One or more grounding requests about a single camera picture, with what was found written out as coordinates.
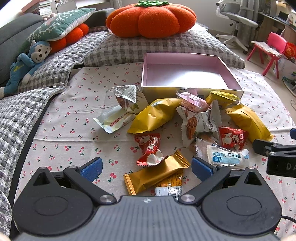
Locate clear blue label packet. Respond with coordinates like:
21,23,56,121
195,138,249,170

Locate orange pumpkin plush cushion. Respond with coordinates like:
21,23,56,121
106,1,197,39

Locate white triangular snack packet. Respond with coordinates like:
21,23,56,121
110,85,149,114

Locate white office chair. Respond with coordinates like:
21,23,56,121
215,1,258,54

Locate pink cardboard box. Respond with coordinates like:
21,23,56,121
141,53,244,102

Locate small orange plush cushion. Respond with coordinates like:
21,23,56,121
49,23,89,54

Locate white walnut snack packet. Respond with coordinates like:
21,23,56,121
176,100,222,148

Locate gold bar snack wrapper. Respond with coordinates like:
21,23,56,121
123,151,190,195

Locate blue monkey plush toy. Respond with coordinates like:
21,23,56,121
1,40,52,99

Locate cherry print cloth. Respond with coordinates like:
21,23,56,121
16,63,295,219

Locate grey checkered blanket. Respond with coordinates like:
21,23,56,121
1,27,109,236

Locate orange white small packet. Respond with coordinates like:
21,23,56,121
154,169,184,200

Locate grey curtain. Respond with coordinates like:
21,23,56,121
238,0,259,45

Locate red snack packet right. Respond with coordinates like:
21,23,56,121
219,126,248,150

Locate pink snack packet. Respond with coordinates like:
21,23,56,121
176,91,209,113

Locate white flat snack packet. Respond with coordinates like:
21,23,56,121
93,105,136,134

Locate pink plastic kids chair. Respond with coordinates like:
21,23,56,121
247,32,287,79

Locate green snowflake pillow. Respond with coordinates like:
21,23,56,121
19,8,96,52

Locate wooden desk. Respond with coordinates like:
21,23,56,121
254,13,295,44

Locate large yellow snack bag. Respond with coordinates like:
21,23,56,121
127,98,181,134

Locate dark grey sofa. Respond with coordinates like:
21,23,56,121
1,13,107,87

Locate red white candy packet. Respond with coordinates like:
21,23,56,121
134,133,168,166

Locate red gift bag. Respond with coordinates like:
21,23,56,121
284,42,296,63

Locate stack of books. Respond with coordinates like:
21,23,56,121
22,0,52,16

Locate grey checkered quilted pillow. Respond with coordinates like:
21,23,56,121
84,24,245,69

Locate small yellow snack bag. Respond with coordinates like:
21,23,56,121
205,90,240,109

